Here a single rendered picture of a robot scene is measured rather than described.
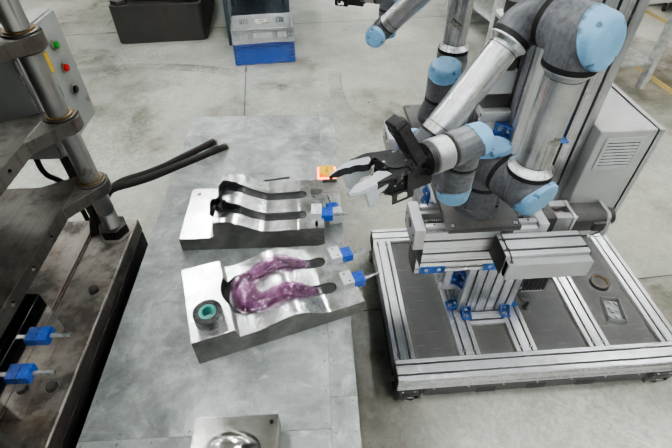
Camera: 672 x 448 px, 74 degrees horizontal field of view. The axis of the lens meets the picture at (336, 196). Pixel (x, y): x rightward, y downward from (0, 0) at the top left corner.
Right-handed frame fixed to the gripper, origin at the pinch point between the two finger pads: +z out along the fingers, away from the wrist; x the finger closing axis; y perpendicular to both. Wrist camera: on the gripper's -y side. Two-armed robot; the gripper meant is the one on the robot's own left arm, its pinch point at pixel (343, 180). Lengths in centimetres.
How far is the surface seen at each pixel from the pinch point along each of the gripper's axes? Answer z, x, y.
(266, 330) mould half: 16, 23, 57
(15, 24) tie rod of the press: 47, 80, -22
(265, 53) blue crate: -116, 359, 86
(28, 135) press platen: 55, 79, 6
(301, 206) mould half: -15, 60, 49
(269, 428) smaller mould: 26, -2, 60
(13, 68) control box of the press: 54, 97, -8
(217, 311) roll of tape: 26, 28, 48
